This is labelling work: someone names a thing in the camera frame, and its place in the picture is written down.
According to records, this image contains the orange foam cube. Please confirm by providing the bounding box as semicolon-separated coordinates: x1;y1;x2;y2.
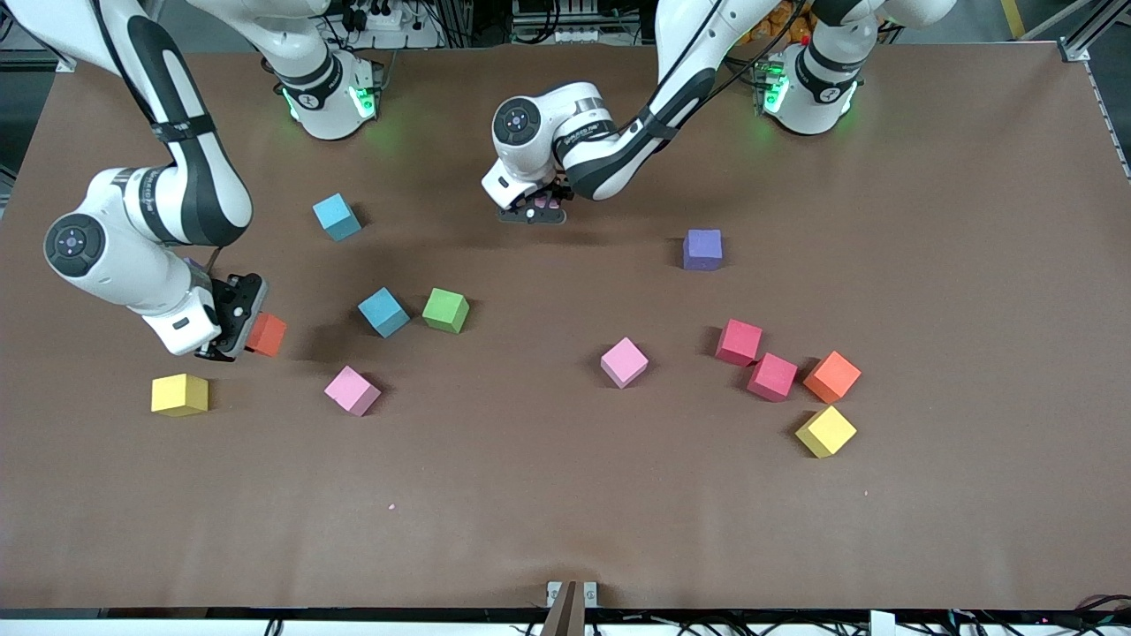
246;312;288;358
802;351;862;404

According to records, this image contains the green foam cube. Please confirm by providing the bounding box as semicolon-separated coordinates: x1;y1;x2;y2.
421;288;471;335

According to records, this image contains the yellow foam cube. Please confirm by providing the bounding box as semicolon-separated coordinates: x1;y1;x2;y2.
794;405;858;458
150;373;210;417

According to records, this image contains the cyan foam cube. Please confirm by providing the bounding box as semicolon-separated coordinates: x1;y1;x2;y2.
312;193;363;242
357;287;412;338

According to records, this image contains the grey electronics rack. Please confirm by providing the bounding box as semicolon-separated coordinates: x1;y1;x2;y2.
511;0;612;45

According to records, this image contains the white power strip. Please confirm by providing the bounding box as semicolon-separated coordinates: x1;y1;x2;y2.
340;0;443;49

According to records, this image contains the crimson foam cube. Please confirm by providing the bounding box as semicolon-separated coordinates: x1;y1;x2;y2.
747;352;799;403
715;319;763;367

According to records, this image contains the brown table cover sheet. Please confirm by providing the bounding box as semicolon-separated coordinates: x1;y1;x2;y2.
0;44;1131;612

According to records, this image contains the bag of orange items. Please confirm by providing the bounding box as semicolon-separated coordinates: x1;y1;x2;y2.
747;0;816;45

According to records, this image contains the metal bracket with wooden strip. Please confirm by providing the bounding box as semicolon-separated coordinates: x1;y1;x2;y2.
546;580;599;636

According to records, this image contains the aluminium frame post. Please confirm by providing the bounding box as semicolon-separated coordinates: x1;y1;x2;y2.
1056;0;1131;63

